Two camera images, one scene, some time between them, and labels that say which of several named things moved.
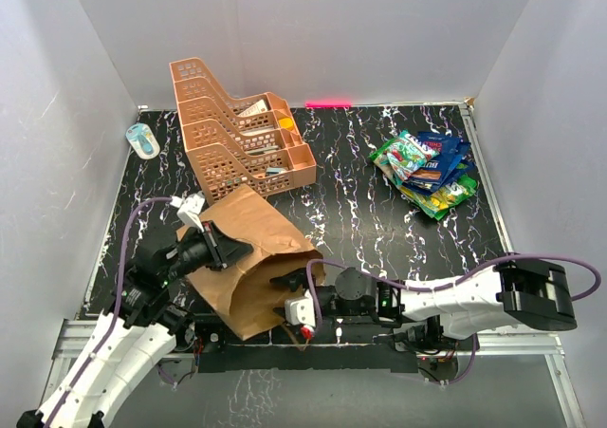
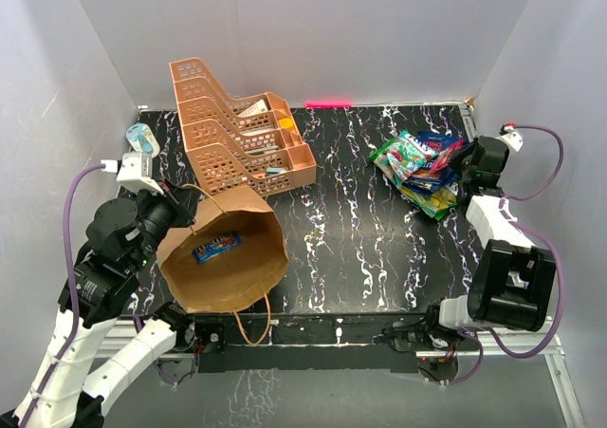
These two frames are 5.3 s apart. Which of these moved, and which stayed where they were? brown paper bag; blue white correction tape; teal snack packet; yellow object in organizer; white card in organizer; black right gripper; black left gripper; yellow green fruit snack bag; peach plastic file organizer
Moved: black left gripper; black right gripper; brown paper bag
Stayed: peach plastic file organizer; teal snack packet; blue white correction tape; yellow object in organizer; white card in organizer; yellow green fruit snack bag
